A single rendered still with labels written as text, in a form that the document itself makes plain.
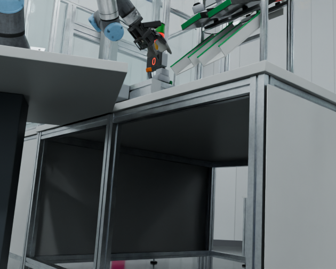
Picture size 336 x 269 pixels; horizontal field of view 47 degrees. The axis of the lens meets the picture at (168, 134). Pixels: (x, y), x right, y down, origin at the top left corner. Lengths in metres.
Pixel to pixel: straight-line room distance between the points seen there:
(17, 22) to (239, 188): 4.50
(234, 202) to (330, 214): 4.32
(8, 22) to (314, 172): 1.10
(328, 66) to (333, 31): 0.62
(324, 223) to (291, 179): 0.20
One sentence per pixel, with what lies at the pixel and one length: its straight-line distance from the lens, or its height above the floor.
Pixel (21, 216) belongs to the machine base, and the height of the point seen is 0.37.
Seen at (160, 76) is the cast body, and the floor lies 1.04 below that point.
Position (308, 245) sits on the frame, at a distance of 1.14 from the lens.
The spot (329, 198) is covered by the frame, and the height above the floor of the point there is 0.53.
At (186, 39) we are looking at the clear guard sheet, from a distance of 3.39.
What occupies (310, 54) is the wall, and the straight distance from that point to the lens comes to 6.57.
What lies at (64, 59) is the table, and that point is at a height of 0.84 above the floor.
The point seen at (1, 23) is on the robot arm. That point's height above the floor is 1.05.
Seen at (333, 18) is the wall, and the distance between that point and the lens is 7.07.
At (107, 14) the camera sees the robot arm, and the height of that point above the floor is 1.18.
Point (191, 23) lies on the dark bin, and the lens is 1.59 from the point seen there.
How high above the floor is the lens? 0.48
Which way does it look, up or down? 11 degrees up
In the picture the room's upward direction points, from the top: 4 degrees clockwise
